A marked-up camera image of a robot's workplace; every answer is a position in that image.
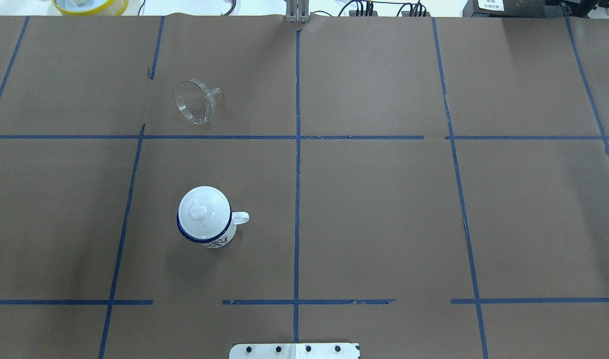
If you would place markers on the white blue ceramic mug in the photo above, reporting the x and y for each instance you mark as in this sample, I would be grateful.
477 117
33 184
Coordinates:
237 218

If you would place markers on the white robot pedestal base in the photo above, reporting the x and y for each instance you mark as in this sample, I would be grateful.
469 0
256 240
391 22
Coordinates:
295 351

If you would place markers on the brown paper table cover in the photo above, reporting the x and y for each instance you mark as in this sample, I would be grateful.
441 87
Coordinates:
432 188

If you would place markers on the aluminium frame post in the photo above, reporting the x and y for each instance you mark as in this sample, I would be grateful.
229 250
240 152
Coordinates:
297 11

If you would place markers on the black desktop box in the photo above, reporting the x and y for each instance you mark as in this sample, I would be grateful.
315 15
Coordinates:
504 8

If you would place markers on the white mug lid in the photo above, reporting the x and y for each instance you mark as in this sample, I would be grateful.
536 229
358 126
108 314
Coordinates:
204 214

